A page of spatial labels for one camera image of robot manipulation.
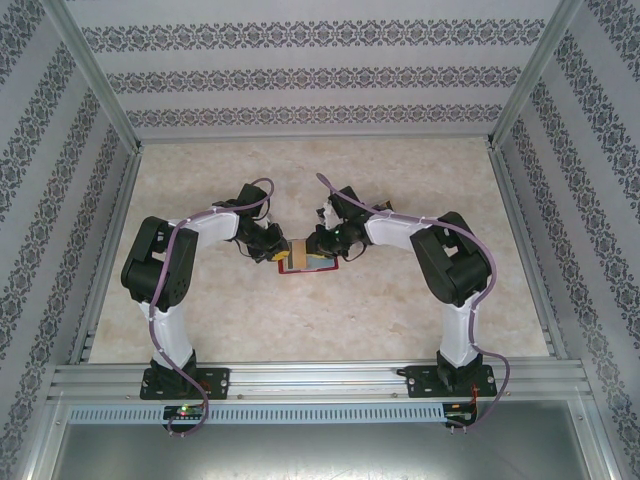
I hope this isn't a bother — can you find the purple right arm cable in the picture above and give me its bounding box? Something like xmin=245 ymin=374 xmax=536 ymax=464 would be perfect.
xmin=315 ymin=172 xmax=512 ymax=432

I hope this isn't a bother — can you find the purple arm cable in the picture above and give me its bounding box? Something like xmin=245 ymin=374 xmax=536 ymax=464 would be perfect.
xmin=315 ymin=172 xmax=512 ymax=432
xmin=145 ymin=177 xmax=276 ymax=437

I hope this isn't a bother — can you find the red card holder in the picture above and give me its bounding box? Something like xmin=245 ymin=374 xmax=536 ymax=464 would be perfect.
xmin=277 ymin=238 xmax=342 ymax=275

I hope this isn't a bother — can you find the aluminium side rail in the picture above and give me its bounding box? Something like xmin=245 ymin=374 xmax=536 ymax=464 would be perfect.
xmin=485 ymin=141 xmax=570 ymax=360
xmin=67 ymin=147 xmax=144 ymax=365

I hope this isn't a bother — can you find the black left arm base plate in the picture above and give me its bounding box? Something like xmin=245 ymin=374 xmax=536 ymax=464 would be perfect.
xmin=139 ymin=367 xmax=231 ymax=401

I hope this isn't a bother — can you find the slotted grey cable duct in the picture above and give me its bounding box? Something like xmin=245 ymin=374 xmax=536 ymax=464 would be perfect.
xmin=67 ymin=403 xmax=446 ymax=425

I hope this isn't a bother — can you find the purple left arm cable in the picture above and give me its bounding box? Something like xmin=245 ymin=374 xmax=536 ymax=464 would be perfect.
xmin=145 ymin=177 xmax=276 ymax=437

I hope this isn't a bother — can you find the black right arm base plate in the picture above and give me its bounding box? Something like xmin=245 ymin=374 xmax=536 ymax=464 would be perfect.
xmin=405 ymin=364 xmax=497 ymax=399

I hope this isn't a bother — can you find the aluminium mounting rail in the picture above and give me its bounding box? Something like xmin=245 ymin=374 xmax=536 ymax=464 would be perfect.
xmin=47 ymin=363 xmax=594 ymax=401

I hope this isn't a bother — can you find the grey metal sheet panel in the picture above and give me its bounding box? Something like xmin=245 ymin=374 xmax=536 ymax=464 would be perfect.
xmin=29 ymin=399 xmax=614 ymax=480

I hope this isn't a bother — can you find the aluminium frame post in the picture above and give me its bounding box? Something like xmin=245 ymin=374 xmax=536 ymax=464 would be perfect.
xmin=42 ymin=0 xmax=144 ymax=154
xmin=487 ymin=0 xmax=586 ymax=151

